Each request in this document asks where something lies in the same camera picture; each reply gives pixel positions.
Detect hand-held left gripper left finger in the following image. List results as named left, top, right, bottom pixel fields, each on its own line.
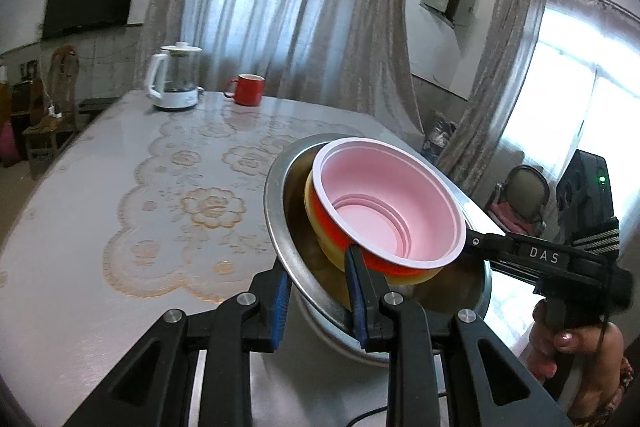
left=65, top=257, right=293, bottom=427

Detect pile of plastic bags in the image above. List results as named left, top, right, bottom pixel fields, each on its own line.
left=422, top=112, right=458, bottom=162

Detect person's right hand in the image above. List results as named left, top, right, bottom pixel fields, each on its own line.
left=522, top=301, right=626, bottom=424

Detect dark chair with pink cushion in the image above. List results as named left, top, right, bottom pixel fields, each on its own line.
left=487, top=165, right=548, bottom=238

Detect bright window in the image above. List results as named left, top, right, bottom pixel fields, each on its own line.
left=500, top=0, right=640, bottom=208

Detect lace table mat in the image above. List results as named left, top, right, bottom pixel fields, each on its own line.
left=102, top=109, right=381, bottom=303

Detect person's right forearm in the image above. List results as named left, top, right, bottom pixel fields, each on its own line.
left=567, top=354, right=638, bottom=427

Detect narrow beige curtain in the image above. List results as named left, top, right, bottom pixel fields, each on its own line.
left=435, top=0, right=548, bottom=195

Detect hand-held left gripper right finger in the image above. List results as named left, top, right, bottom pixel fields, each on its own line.
left=344, top=246, right=573, bottom=427

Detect dark small cabinet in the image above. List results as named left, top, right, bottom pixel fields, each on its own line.
left=9, top=77, right=48, bottom=130

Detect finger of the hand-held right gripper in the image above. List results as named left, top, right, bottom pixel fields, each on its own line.
left=465, top=231, right=519, bottom=279

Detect stainless steel bowl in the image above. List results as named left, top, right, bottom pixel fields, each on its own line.
left=263, top=133, right=493, bottom=363

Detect red plastic bowl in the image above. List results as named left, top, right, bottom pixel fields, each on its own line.
left=311, top=137, right=467, bottom=275

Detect wide beige sheer curtain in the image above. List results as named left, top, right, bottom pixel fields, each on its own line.
left=135, top=0, right=426, bottom=138

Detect carved wooden chair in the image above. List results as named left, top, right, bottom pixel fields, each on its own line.
left=22, top=44, right=81, bottom=178

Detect white glass electric kettle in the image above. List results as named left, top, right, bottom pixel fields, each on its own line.
left=146, top=42, right=203, bottom=110

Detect red mug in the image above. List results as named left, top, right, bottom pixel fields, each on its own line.
left=223, top=74, right=265, bottom=106

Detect black cable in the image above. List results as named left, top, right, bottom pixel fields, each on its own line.
left=345, top=389, right=447, bottom=427

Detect pink object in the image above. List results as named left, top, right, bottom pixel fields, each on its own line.
left=0, top=122, right=21, bottom=168

